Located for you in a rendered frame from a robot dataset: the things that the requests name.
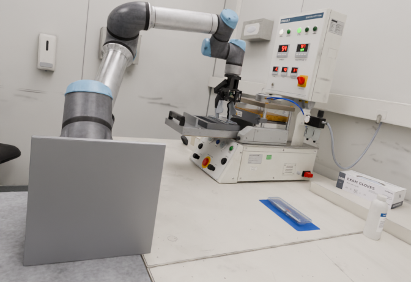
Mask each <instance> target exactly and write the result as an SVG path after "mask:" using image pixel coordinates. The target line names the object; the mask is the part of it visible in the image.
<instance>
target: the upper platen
mask: <svg viewBox="0 0 411 282"><path fill-rule="evenodd" d="M236 108H238V109H242V110H245V111H249V112H251V113H255V114H259V115H261V117H262V115H263V112H264V108H262V107H259V106H258V109H249V108H240V107H236ZM266 119H267V123H268V124H280V125H286V122H287V117H286V116H282V115H279V114H275V113H270V112H267V115H266Z"/></svg>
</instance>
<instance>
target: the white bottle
mask: <svg viewBox="0 0 411 282"><path fill-rule="evenodd" d="M386 200H387V197H386V196H384V195H380V194H378V195H377V199H373V200H372V202H371V205H370V208H369V212H368V216H367V219H366V223H365V227H364V230H363V234H364V235H365V236H366V237H368V238H370V239H372V240H379V239H380V236H381V233H382V229H383V226H384V222H385V219H386V216H387V212H388V203H387V202H386Z"/></svg>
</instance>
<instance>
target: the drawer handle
mask: <svg viewBox="0 0 411 282"><path fill-rule="evenodd" d="M173 118H175V119H177V120H178V121H180V122H179V125H180V126H184V125H185V116H183V115H181V114H179V113H177V112H175V111H169V116H168V119H173Z"/></svg>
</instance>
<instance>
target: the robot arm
mask: <svg viewBox="0 0 411 282"><path fill-rule="evenodd" d="M238 20H239V16H238V15H237V14H236V13H235V12H234V11H233V10H231V9H223V10H222V12H221V13H220V15H217V14H212V13H204V12H194V11H189V10H180V9H171V8H166V7H157V6H151V4H150V3H149V2H143V1H133V2H127V3H124V4H121V5H119V6H117V7H116V8H114V9H113V10H112V11H111V12H110V14H109V15H108V18H107V27H106V39H105V42H104V44H103V47H102V50H101V54H102V58H103V59H102V62H101V64H100V66H99V69H98V72H97V74H96V77H95V80H78V81H75V82H72V83H70V84H69V85H68V86H67V89H66V93H65V94H64V96H65V102H64V112H63V118H62V130H61V135H60V137H68V138H88V139H108V140H113V138H112V128H113V124H114V120H115V117H114V114H113V113H112V112H113V108H114V104H115V102H116V99H117V95H118V92H119V89H120V86H121V83H122V79H123V77H124V73H125V70H126V67H128V66H130V65H131V64H132V62H133V61H134V59H135V57H136V53H137V46H138V39H139V32H140V31H148V30H149V29H150V28H154V29H167V30H173V31H185V32H197V33H204V34H211V38H205V39H204V40H203V42H202V46H201V53H202V55H204V56H208V57H210V58H217V59H224V60H226V65H225V70H224V72H225V74H224V77H227V78H228V79H224V80H223V81H222V82H221V83H220V84H219V85H217V86H216V87H215V88H214V93H215V94H217V96H216V98H215V117H216V120H218V118H219V114H220V113H222V112H223V110H224V109H223V102H224V101H228V102H229V103H227V108H228V111H227V113H228V115H227V119H228V120H230V119H231V117H232V115H235V114H236V113H237V112H236V109H235V108H234V105H235V103H236V102H240V100H241V96H242V91H240V90H239V89H238V85H239V80H241V78H242V77H239V75H241V71H242V65H243V58H244V54H245V48H246V43H245V41H243V40H239V39H231V40H230V41H229V39H230V37H231V35H232V33H233V31H234V29H235V28H236V26H237V23H238ZM228 41H229V43H228ZM239 94H240V100H239ZM223 100H224V101H223Z"/></svg>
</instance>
